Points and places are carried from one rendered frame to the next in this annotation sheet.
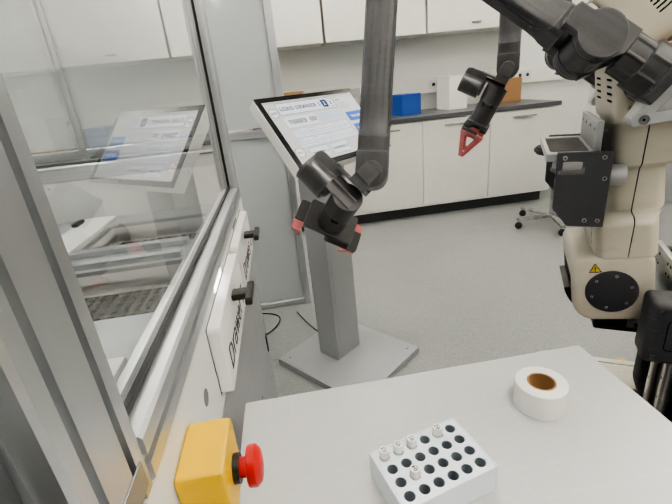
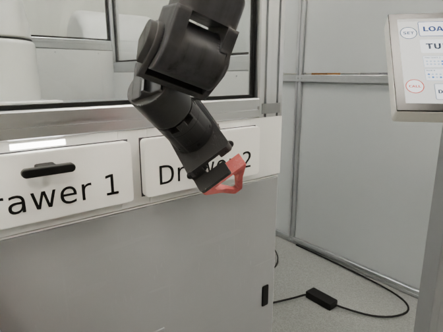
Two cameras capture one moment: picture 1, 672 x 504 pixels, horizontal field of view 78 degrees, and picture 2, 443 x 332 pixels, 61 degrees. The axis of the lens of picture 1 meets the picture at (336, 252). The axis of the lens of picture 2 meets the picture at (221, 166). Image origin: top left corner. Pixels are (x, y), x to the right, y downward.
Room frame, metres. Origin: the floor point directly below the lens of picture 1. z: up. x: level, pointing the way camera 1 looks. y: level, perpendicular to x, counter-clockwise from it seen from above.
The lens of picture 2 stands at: (0.56, -0.43, 1.04)
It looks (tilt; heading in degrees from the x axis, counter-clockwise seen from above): 14 degrees down; 58
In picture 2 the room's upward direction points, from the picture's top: straight up
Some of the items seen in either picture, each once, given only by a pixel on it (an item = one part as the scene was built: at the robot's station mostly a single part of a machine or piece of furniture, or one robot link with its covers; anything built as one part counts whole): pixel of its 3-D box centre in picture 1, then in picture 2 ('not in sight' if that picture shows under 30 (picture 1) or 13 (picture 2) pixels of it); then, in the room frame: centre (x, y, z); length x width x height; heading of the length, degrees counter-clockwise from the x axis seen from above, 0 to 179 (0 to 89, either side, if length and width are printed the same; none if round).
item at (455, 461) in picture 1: (431, 470); not in sight; (0.36, -0.09, 0.78); 0.12 x 0.08 x 0.04; 110
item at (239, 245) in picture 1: (242, 247); (206, 158); (0.94, 0.22, 0.87); 0.29 x 0.02 x 0.11; 6
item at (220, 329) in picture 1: (230, 312); (44, 185); (0.63, 0.19, 0.87); 0.29 x 0.02 x 0.11; 6
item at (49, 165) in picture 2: (242, 293); (47, 168); (0.63, 0.17, 0.91); 0.07 x 0.04 x 0.01; 6
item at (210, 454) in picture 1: (214, 472); not in sight; (0.30, 0.14, 0.88); 0.07 x 0.05 x 0.07; 6
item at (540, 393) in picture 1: (540, 392); not in sight; (0.46, -0.27, 0.78); 0.07 x 0.07 x 0.04
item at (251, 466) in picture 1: (248, 466); not in sight; (0.31, 0.11, 0.88); 0.04 x 0.03 x 0.04; 6
